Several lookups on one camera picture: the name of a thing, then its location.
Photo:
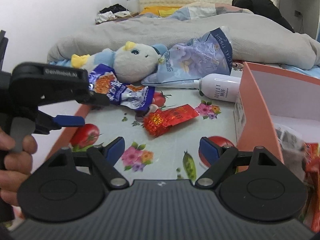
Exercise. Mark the person's left hand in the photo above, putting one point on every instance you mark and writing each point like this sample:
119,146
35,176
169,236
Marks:
18,166

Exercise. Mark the grey duvet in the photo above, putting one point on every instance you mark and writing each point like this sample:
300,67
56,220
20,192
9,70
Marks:
253,38

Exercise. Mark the blue white snack bag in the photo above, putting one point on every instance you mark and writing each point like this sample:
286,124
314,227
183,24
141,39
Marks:
103,80

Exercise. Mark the white lotion bottle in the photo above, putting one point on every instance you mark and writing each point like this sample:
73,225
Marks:
220,87

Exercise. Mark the facial tissue pack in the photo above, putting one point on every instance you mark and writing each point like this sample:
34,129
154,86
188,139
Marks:
185,62

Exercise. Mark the yellow pillow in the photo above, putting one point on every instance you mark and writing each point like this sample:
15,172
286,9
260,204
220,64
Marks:
161,11

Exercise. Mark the patchwork blanket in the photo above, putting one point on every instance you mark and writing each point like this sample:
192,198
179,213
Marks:
199,10

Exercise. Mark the white label dark snack pack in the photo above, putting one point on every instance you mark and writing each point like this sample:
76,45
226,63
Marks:
293,149

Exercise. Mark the small red foil packet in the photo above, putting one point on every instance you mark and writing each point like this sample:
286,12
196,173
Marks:
161,121

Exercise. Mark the red clear spicy snack pack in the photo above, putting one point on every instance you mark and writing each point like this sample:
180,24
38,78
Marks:
310,213

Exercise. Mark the white wardrobe shelf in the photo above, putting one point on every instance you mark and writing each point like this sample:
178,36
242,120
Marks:
302,15

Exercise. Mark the pink box lid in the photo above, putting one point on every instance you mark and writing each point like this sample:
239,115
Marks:
48,144

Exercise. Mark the black clothing pile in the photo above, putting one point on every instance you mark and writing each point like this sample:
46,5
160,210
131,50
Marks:
264,8

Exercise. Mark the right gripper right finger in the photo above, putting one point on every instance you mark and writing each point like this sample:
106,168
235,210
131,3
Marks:
223,162

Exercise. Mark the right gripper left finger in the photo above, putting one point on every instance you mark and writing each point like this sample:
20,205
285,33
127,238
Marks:
101,160

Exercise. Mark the cardboard box with clothes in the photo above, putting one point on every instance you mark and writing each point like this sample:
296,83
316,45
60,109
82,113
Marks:
115,12

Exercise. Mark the floral bed sheet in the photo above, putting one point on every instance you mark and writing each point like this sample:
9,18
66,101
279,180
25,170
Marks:
260,201

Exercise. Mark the white blue plush duck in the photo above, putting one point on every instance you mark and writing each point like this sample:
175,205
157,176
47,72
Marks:
131,62

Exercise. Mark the pink cardboard box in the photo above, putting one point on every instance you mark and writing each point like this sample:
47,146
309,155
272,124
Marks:
271,96

